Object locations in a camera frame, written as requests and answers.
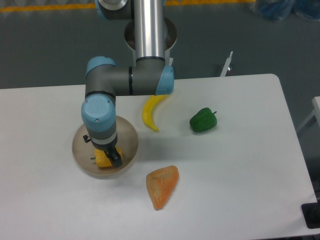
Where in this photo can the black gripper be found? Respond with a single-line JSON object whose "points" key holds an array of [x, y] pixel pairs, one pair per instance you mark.
{"points": [[109, 149]]}

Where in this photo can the yellow toy pepper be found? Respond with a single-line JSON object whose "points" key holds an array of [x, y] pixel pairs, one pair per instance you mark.
{"points": [[103, 162]]}

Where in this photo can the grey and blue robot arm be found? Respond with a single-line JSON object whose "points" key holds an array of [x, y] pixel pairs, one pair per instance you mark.
{"points": [[105, 81]]}

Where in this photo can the beige round plate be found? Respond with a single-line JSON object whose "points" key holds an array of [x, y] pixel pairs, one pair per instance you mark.
{"points": [[83, 152]]}

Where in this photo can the green toy pepper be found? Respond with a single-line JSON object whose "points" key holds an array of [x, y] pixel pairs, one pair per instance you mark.
{"points": [[204, 120]]}

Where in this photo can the yellow toy banana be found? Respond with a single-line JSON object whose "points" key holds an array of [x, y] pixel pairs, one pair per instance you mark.
{"points": [[148, 108]]}

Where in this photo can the orange toy bread slice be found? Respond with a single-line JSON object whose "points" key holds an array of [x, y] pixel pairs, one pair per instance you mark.
{"points": [[160, 184]]}

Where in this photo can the black box at table edge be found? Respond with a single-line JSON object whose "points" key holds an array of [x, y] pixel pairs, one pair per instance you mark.
{"points": [[311, 214]]}

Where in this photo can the blue plastic bags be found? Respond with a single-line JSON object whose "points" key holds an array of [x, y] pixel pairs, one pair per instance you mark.
{"points": [[278, 10]]}

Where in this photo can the white metal bracket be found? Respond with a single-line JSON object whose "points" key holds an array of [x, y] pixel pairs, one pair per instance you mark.
{"points": [[227, 65]]}

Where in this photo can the white frame at right edge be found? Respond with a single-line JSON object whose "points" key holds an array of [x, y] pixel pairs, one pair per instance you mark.
{"points": [[312, 118]]}

